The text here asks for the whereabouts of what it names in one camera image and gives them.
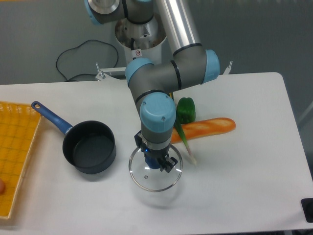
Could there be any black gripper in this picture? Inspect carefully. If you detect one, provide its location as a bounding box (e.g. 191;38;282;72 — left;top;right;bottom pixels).
134;132;178;172

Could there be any glass lid blue knob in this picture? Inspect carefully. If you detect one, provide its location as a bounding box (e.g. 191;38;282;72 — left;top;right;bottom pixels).
128;145;183;192

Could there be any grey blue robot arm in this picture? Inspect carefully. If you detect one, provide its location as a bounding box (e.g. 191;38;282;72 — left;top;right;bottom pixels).
85;0;220;172

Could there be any green spring onion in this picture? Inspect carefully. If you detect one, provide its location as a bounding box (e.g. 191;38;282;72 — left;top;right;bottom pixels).
174;114;197;165

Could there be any baguette bread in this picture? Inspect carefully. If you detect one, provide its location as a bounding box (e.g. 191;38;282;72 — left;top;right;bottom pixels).
182;117;236;140

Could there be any green bell pepper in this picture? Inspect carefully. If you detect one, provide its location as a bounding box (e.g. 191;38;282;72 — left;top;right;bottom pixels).
177;97;196;124

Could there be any black device at table edge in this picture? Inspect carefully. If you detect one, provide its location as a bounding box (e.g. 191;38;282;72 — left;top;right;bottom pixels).
301;198;313;223

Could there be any yellow woven basket tray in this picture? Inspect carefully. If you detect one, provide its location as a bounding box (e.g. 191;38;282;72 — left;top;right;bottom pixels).
0;101;41;219

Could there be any dark saucepan blue handle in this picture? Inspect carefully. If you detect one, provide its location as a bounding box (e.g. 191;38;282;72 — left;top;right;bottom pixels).
31;101;116;174

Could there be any white table clamp bracket right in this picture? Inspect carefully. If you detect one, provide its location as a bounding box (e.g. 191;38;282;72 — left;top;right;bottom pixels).
223;61;233;75

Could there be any black cable on floor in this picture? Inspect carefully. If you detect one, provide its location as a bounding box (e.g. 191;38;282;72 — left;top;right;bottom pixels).
56;39;119;82

